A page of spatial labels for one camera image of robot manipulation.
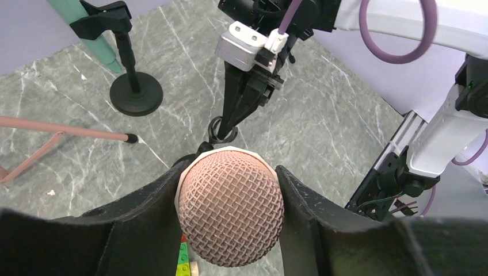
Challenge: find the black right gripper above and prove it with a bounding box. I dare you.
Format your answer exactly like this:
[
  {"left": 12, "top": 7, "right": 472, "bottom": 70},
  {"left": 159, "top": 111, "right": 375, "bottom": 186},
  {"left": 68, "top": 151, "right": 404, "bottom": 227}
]
[{"left": 218, "top": 1, "right": 341, "bottom": 133}]

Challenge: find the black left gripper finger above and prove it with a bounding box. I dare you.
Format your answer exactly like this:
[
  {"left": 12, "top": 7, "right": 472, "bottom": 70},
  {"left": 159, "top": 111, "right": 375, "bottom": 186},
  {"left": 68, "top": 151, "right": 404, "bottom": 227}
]
[{"left": 1, "top": 162, "right": 189, "bottom": 275}]

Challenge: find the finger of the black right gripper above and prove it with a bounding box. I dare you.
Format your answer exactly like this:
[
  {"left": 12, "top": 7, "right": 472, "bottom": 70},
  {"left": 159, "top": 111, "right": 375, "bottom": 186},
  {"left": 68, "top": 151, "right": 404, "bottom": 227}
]
[{"left": 276, "top": 166, "right": 487, "bottom": 275}]

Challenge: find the pink microphone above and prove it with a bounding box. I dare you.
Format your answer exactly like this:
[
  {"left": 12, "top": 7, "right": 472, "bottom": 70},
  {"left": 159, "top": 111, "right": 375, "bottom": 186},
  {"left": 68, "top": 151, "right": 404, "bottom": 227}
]
[{"left": 174, "top": 146, "right": 285, "bottom": 267}]

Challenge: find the black round-base mic stand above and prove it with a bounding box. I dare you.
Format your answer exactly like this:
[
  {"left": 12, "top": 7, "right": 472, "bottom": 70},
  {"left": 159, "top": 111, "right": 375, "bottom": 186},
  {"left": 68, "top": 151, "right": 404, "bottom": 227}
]
[{"left": 94, "top": 1, "right": 163, "bottom": 117}]

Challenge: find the teal green microphone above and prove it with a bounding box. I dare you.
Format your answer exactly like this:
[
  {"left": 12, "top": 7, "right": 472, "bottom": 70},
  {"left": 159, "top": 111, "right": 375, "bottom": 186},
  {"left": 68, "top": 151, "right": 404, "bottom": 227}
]
[{"left": 48, "top": 0, "right": 121, "bottom": 73}]

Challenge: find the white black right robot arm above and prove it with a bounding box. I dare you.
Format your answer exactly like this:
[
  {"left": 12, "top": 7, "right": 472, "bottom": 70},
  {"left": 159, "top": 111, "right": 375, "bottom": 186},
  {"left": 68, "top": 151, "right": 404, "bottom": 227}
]
[{"left": 235, "top": 30, "right": 464, "bottom": 206}]

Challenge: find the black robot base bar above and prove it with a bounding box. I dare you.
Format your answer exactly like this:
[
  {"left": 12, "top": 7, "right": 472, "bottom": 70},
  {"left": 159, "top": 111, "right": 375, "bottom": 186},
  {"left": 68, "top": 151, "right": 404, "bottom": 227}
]
[{"left": 345, "top": 149, "right": 424, "bottom": 221}]

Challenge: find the pink music stand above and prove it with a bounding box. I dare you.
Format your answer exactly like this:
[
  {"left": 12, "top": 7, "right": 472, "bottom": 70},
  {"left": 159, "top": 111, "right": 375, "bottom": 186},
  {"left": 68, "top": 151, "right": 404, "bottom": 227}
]
[{"left": 1, "top": 116, "right": 139, "bottom": 183}]

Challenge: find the red green brick car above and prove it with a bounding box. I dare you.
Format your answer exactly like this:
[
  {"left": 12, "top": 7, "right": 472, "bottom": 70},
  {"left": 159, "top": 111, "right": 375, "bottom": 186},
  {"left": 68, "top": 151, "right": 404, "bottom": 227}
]
[{"left": 176, "top": 235, "right": 200, "bottom": 276}]

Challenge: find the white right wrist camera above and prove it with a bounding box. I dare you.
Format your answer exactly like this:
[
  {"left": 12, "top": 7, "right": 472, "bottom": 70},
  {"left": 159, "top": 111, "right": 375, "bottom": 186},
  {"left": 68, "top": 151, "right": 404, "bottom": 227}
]
[{"left": 215, "top": 21, "right": 289, "bottom": 73}]

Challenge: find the front aluminium rail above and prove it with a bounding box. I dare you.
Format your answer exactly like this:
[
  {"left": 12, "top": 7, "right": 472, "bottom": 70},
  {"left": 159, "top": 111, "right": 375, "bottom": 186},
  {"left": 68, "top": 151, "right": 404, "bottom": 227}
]
[{"left": 372, "top": 110, "right": 427, "bottom": 171}]

